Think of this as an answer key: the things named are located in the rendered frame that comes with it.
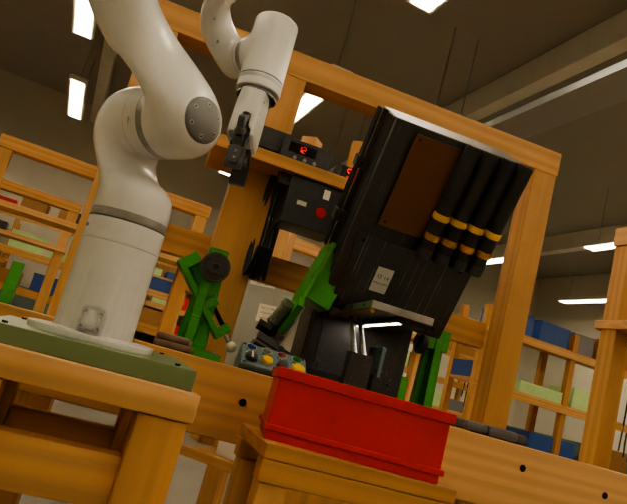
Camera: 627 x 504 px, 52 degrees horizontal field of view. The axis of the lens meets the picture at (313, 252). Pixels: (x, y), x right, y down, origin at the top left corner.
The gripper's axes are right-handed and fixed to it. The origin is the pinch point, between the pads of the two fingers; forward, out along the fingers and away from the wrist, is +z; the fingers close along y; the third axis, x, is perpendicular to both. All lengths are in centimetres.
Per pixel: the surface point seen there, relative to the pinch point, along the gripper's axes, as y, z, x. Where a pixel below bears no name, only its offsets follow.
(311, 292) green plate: -52, 10, 18
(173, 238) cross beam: -86, -3, -28
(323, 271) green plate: -52, 3, 20
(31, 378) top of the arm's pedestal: 28, 42, -13
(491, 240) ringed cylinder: -42, -12, 59
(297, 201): -74, -20, 7
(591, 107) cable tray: -289, -201, 173
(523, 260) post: -104, -28, 87
